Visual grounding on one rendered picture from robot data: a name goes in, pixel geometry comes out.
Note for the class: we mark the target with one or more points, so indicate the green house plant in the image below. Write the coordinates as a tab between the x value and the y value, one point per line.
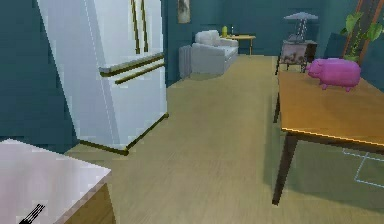
358	33

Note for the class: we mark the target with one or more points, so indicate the white fridge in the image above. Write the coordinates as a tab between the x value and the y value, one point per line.
100	66

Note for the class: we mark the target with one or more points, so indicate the wooden dining table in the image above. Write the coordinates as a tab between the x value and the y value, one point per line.
330	110

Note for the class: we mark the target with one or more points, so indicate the black fork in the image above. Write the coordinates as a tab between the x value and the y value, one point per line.
33	214

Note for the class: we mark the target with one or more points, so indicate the light grey sofa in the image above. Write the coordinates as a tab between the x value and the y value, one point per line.
213	56

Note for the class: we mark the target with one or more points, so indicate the pink piggy bank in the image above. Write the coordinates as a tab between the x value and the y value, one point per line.
336	72

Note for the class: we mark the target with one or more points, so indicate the brown wooden ladder shelf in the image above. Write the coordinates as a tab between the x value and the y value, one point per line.
370	23

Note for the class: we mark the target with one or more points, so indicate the yellow bottle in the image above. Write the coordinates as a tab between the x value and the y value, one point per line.
224	31

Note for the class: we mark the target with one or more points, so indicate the white pillow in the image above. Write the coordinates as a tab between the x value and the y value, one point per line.
207	37

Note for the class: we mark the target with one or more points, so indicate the white-topped wooden counter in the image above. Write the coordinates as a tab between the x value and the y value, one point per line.
43	180

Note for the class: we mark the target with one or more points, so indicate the yellow round side table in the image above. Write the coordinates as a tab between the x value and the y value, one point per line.
245	37

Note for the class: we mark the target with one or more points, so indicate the grey table lamp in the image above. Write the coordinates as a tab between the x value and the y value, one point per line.
301	25

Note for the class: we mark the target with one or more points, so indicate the framed wall picture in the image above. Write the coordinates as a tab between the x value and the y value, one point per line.
183	11

